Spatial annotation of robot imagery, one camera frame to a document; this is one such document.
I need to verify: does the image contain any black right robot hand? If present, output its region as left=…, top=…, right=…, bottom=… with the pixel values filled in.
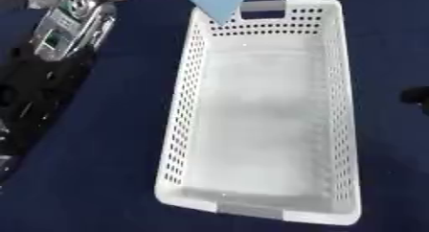
left=398, top=85, right=429, bottom=116

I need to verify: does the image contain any white perforated plastic basket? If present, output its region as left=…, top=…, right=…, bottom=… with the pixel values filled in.
left=152, top=0, right=364, bottom=226

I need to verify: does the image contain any light blue triangular sheet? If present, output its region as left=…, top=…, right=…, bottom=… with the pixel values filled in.
left=175, top=0, right=257, bottom=27

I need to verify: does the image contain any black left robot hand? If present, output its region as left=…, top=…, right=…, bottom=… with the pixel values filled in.
left=0, top=43, right=98, bottom=182

